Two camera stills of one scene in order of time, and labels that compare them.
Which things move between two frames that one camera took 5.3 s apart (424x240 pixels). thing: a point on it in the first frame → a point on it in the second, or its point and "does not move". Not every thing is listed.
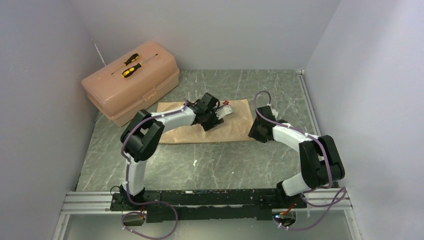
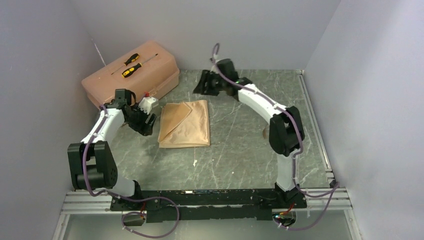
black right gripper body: (256, 131) → (214, 84)
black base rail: (206, 205) does not move
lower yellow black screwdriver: (127, 72) does not move
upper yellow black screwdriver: (133, 58) does not move
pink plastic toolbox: (122, 90) does not move
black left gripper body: (211, 120) → (137, 121)
